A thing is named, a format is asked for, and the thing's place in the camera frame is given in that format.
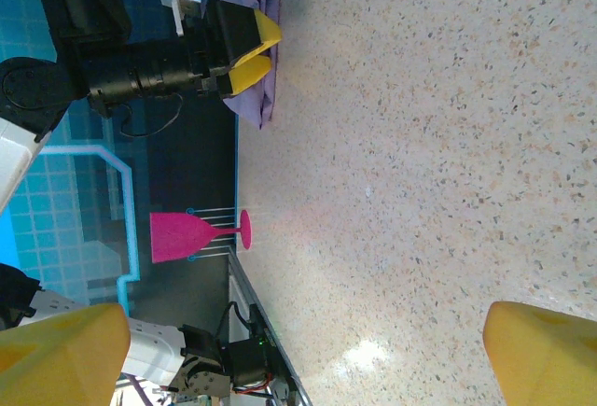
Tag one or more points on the purple t-shirt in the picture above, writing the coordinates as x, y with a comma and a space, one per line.
261, 98

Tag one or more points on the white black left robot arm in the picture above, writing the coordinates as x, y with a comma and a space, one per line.
154, 345

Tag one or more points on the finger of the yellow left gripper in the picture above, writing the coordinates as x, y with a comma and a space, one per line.
249, 74
252, 32

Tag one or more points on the pink goblet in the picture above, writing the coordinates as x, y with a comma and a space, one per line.
172, 238

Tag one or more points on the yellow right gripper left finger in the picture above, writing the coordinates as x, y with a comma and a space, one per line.
60, 359

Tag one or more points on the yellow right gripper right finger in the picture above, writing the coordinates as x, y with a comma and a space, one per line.
545, 359

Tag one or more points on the aluminium base frame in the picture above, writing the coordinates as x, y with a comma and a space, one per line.
239, 294

